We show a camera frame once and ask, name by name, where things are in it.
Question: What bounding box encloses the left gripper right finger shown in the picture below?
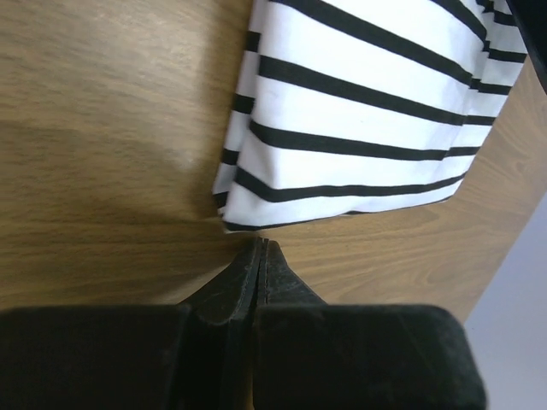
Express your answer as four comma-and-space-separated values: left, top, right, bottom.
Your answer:
255, 240, 327, 319

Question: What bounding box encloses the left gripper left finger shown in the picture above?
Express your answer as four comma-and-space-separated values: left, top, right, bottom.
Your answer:
179, 238, 263, 325

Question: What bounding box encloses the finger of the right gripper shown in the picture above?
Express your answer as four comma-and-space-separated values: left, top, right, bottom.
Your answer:
507, 0, 547, 91

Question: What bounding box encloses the black white striped tank top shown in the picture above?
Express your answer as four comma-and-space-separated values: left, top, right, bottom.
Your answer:
213, 1, 527, 231

